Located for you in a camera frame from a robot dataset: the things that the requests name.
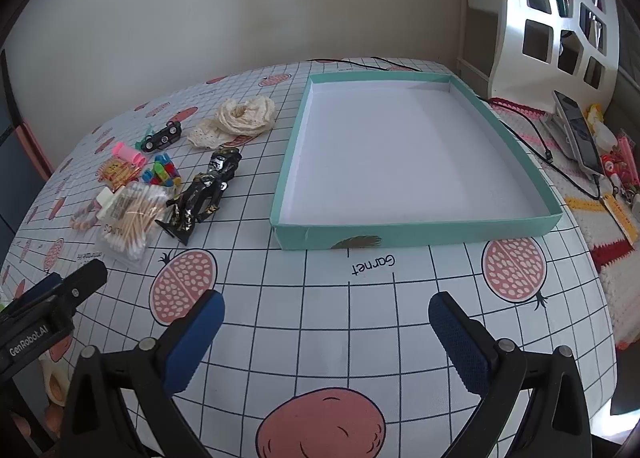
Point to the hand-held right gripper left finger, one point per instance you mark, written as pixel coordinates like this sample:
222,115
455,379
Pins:
192,343

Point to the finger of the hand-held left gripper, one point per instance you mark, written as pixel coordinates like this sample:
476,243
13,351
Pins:
42,288
85,278

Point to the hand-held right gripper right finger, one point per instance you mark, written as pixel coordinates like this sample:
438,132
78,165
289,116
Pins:
457,338

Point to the bag of cotton swabs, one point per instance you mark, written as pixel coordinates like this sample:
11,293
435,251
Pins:
132,223

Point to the small white box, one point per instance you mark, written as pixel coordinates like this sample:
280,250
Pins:
105,203

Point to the yellow red snack packet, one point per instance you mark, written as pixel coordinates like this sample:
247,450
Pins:
116,173

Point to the colourful building block toy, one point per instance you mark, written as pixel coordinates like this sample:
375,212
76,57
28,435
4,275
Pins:
162,173

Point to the black gold figurine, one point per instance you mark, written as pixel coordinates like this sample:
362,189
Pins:
200,193

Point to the green plastic toy figure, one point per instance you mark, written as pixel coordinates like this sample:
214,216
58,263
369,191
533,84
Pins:
140,142

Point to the black toy car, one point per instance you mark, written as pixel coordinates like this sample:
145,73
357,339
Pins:
162,137

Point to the teal cardboard box tray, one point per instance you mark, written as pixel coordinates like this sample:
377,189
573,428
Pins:
400,153

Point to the cream lace scrunchie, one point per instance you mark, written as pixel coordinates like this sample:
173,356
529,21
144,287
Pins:
260,113

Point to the beige wooden object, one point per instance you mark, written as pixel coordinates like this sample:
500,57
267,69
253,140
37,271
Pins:
55,380

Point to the dark cabinet with pink edge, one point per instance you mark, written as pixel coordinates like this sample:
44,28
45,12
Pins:
15,188

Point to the pomegranate print grid tablecloth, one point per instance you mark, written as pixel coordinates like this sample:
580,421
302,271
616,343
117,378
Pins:
320,318

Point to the pink white crocheted mat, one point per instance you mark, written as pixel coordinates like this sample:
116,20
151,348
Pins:
615,278

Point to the yellow ruler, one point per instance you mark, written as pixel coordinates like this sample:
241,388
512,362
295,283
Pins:
622,218

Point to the grey phone stand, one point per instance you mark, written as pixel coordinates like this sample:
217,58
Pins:
555,130

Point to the smartphone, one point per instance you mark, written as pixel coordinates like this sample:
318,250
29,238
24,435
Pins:
580,133

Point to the pink plastic trinket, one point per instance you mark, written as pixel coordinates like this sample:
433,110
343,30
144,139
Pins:
625,158

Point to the small white bottle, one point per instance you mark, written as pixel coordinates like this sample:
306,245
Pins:
606,139

